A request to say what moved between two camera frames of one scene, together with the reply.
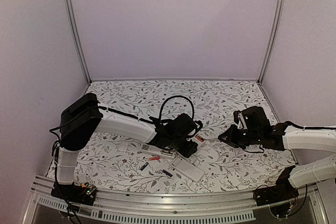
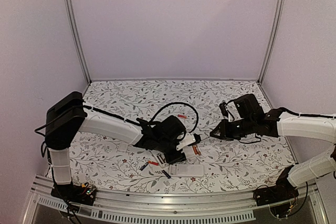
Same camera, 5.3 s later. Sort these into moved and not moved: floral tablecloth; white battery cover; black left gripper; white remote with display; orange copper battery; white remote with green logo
Moved: white remote with display; black left gripper; orange copper battery; white remote with green logo
Not moved: white battery cover; floral tablecloth
